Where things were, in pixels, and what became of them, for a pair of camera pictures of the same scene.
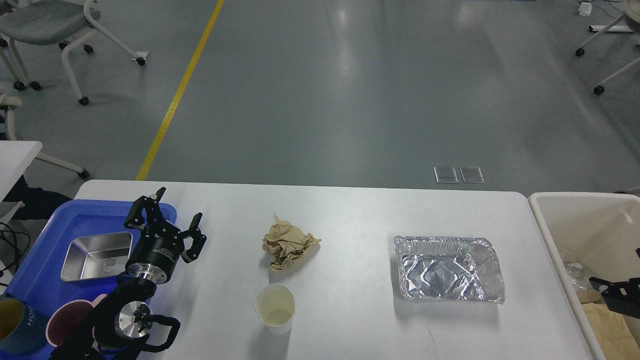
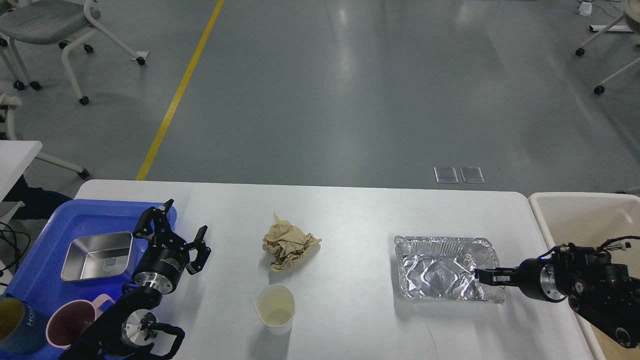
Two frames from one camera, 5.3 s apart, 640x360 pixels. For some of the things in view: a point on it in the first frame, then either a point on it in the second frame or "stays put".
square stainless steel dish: (96, 256) stays put
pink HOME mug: (66, 316) stays put
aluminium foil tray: (449, 268) stays put
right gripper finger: (623, 297) → (537, 278)
